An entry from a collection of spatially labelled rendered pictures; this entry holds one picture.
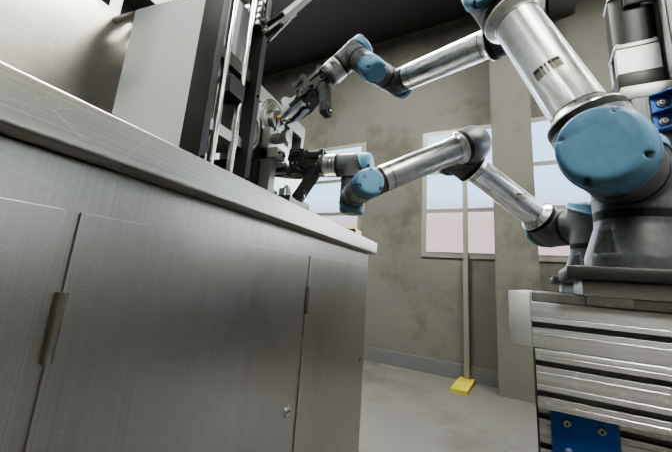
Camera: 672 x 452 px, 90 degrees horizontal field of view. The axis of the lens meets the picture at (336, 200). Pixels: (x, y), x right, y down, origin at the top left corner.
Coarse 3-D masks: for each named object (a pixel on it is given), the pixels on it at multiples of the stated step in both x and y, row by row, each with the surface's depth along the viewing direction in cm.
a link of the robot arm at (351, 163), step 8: (360, 152) 102; (368, 152) 102; (336, 160) 102; (344, 160) 101; (352, 160) 100; (360, 160) 100; (368, 160) 99; (336, 168) 102; (344, 168) 101; (352, 168) 100; (360, 168) 100
